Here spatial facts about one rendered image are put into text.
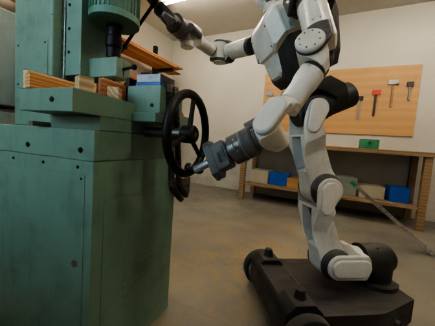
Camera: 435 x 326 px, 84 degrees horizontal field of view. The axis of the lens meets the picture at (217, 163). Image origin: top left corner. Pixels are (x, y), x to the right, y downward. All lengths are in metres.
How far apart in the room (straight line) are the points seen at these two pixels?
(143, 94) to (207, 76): 3.83
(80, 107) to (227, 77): 3.87
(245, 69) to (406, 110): 2.35
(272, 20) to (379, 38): 3.23
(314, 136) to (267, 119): 0.46
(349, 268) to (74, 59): 1.39
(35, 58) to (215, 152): 0.79
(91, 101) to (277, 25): 0.70
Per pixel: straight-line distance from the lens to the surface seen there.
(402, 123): 3.96
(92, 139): 0.76
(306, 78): 0.72
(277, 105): 0.66
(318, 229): 1.19
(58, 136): 0.87
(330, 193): 1.11
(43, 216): 0.96
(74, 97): 0.72
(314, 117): 1.07
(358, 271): 1.31
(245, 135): 0.66
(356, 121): 3.90
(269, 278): 1.24
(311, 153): 1.10
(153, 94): 0.84
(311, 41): 0.75
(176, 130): 0.82
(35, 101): 0.83
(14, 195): 1.07
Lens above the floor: 0.79
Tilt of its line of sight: 5 degrees down
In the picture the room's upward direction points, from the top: 4 degrees clockwise
